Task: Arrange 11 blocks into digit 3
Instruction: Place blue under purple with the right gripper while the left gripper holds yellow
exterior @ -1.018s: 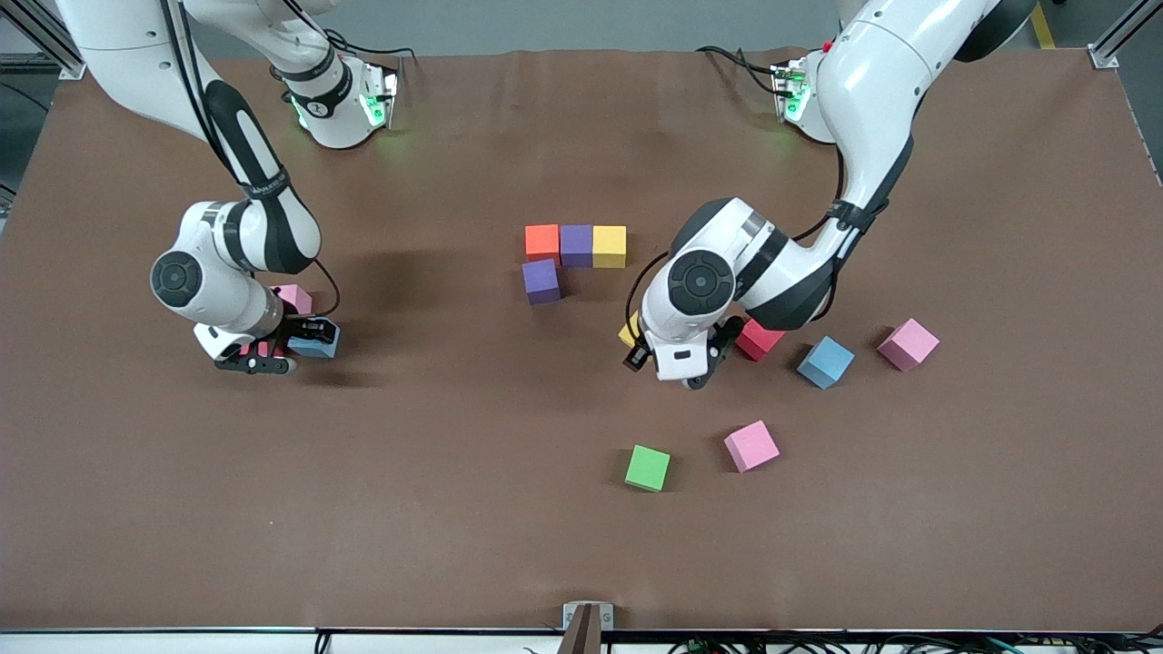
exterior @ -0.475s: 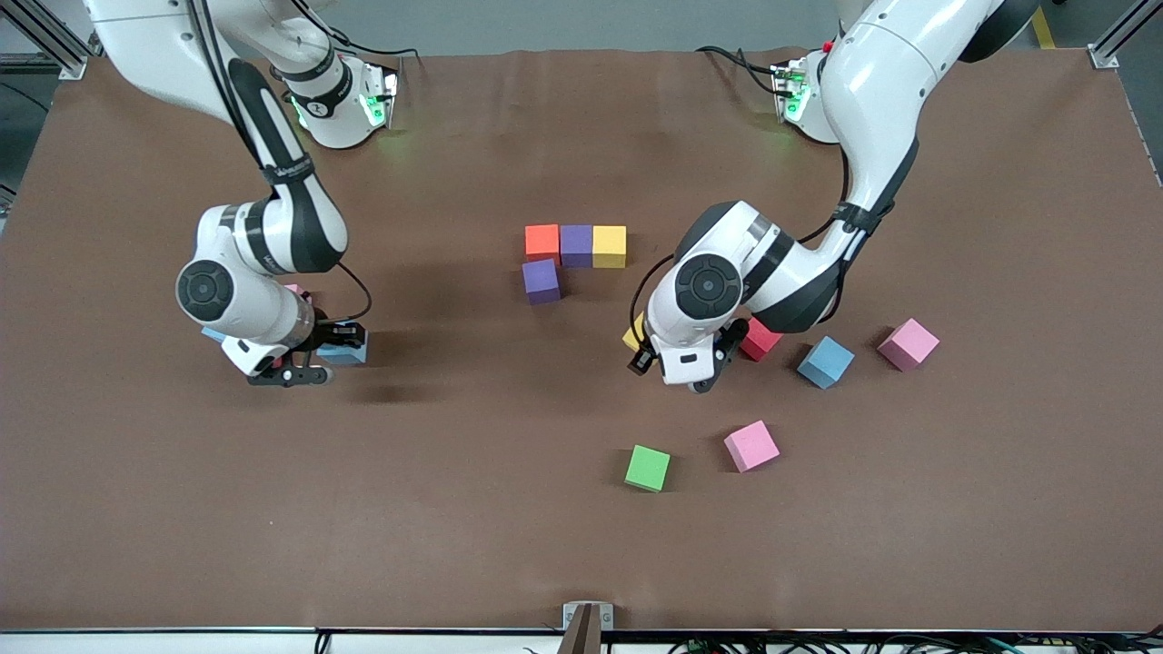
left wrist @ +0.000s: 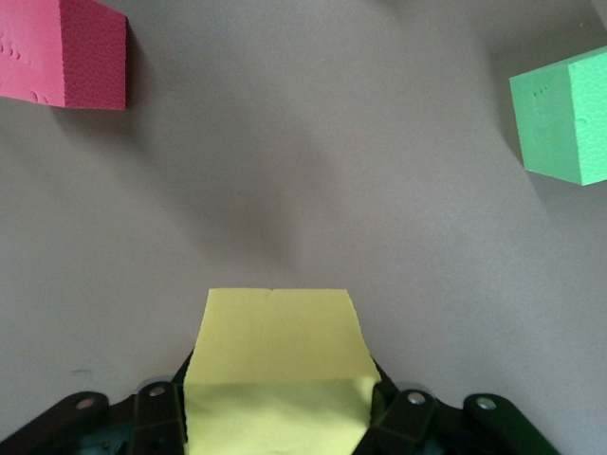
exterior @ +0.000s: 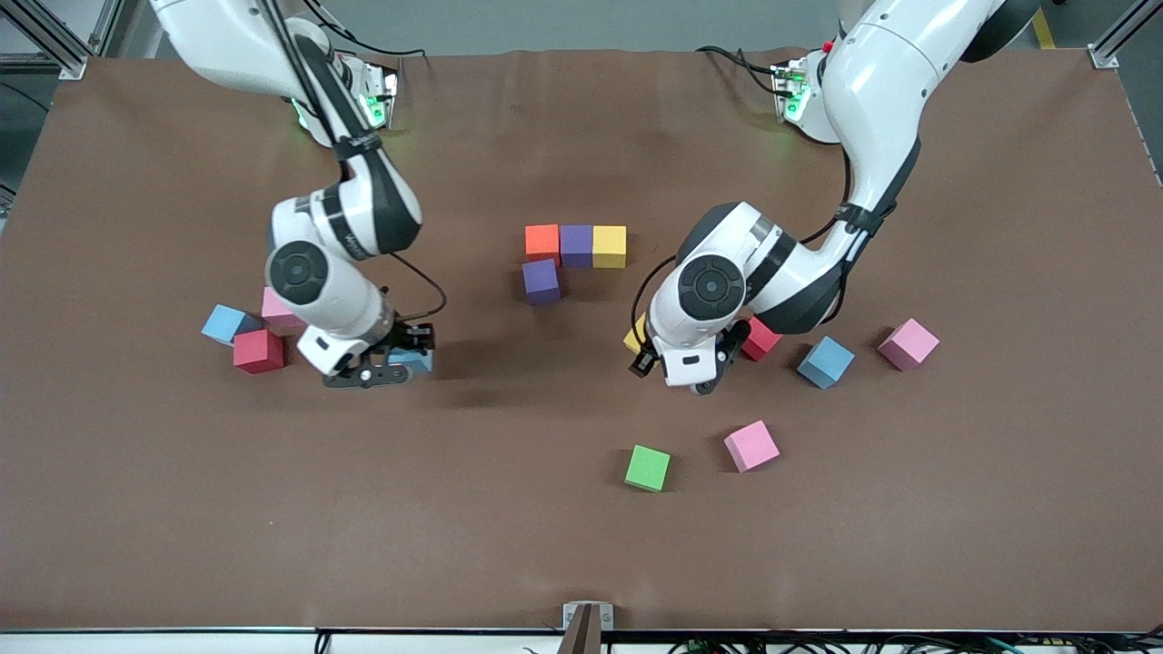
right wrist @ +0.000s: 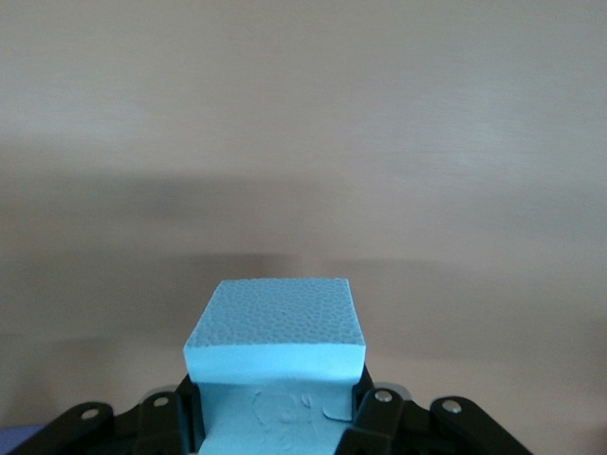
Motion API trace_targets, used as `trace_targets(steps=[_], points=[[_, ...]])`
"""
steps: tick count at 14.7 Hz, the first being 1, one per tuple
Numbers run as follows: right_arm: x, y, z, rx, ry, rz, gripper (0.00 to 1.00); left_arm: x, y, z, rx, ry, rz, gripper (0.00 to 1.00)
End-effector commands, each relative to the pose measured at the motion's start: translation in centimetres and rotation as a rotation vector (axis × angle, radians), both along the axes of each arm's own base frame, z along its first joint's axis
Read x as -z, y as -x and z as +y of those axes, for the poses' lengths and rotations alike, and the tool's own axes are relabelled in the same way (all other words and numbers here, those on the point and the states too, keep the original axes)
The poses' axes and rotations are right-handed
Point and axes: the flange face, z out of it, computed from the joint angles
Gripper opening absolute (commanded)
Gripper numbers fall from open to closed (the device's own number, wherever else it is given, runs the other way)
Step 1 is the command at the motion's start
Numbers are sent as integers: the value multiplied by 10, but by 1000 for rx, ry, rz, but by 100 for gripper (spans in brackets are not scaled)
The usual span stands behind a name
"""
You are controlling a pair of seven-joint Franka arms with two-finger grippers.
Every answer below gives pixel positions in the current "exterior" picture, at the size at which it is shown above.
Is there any pink foam cube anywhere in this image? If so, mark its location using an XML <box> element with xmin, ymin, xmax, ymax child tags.
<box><xmin>723</xmin><ymin>420</ymin><xmax>781</xmax><ymax>474</ymax></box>
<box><xmin>262</xmin><ymin>287</ymin><xmax>305</xmax><ymax>332</ymax></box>
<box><xmin>877</xmin><ymin>318</ymin><xmax>941</xmax><ymax>373</ymax></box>

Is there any purple foam cube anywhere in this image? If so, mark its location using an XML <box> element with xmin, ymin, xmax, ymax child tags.
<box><xmin>560</xmin><ymin>224</ymin><xmax>595</xmax><ymax>270</ymax></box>
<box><xmin>522</xmin><ymin>258</ymin><xmax>562</xmax><ymax>306</ymax></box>

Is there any orange foam cube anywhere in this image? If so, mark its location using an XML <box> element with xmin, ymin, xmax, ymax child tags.
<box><xmin>524</xmin><ymin>224</ymin><xmax>562</xmax><ymax>269</ymax></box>

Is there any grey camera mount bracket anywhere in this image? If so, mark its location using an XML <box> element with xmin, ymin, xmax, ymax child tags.
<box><xmin>562</xmin><ymin>601</ymin><xmax>615</xmax><ymax>654</ymax></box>

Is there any red foam cube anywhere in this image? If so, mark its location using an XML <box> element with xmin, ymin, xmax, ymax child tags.
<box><xmin>233</xmin><ymin>329</ymin><xmax>285</xmax><ymax>375</ymax></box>
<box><xmin>741</xmin><ymin>316</ymin><xmax>784</xmax><ymax>362</ymax></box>

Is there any brown table cover sheet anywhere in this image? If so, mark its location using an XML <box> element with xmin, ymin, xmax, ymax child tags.
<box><xmin>0</xmin><ymin>47</ymin><xmax>1163</xmax><ymax>632</ymax></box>

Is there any green foam cube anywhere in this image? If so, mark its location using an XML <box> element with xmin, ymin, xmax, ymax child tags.
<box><xmin>624</xmin><ymin>444</ymin><xmax>671</xmax><ymax>494</ymax></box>

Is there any aluminium frame post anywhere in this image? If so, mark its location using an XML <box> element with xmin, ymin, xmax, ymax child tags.
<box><xmin>0</xmin><ymin>0</ymin><xmax>124</xmax><ymax>81</ymax></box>
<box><xmin>1088</xmin><ymin>0</ymin><xmax>1163</xmax><ymax>70</ymax></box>

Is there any black cable bundle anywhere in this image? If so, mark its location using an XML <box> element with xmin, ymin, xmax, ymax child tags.
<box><xmin>668</xmin><ymin>633</ymin><xmax>1163</xmax><ymax>654</ymax></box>

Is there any black arm base cable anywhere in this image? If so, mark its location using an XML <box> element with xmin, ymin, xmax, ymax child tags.
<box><xmin>695</xmin><ymin>45</ymin><xmax>784</xmax><ymax>97</ymax></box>
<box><xmin>304</xmin><ymin>0</ymin><xmax>428</xmax><ymax>59</ymax></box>

